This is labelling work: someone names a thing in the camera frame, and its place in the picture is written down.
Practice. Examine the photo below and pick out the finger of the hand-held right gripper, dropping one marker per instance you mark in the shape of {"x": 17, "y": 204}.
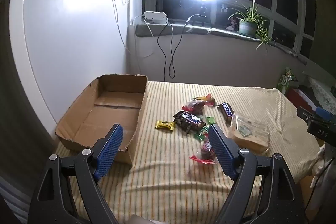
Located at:
{"x": 323, "y": 113}
{"x": 305, "y": 115}

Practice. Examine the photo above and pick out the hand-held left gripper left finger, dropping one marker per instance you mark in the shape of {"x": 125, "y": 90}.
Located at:
{"x": 110, "y": 150}

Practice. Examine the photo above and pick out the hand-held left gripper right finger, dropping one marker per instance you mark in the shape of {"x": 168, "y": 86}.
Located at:
{"x": 220, "y": 153}

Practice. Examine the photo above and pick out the red clear brown snack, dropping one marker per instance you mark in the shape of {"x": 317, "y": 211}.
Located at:
{"x": 195, "y": 106}
{"x": 204, "y": 154}

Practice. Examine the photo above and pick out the clear bag of bread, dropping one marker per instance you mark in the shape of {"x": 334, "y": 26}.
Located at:
{"x": 252, "y": 140}

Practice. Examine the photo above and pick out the brown cardboard box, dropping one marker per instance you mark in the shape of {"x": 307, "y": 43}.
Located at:
{"x": 113, "y": 103}

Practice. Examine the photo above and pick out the black patterned candy packet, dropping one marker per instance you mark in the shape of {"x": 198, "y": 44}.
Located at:
{"x": 178, "y": 121}

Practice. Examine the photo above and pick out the red box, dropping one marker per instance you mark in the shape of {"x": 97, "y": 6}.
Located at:
{"x": 299, "y": 98}

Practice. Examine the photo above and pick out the white lace cloth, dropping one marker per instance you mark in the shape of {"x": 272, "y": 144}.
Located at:
{"x": 324, "y": 94}

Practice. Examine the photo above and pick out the green printed package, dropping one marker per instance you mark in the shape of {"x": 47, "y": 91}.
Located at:
{"x": 284, "y": 81}

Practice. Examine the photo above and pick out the yellow red wrapped candy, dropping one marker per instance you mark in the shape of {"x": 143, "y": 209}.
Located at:
{"x": 208, "y": 100}

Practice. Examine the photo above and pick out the striped beige cloth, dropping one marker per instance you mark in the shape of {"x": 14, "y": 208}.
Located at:
{"x": 162, "y": 174}

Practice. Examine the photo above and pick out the potted spider plant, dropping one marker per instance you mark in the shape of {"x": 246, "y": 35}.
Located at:
{"x": 246, "y": 28}

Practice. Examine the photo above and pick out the white power box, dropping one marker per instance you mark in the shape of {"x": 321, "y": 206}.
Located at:
{"x": 155, "y": 16}

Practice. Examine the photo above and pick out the black tripod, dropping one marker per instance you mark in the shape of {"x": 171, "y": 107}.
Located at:
{"x": 202, "y": 10}

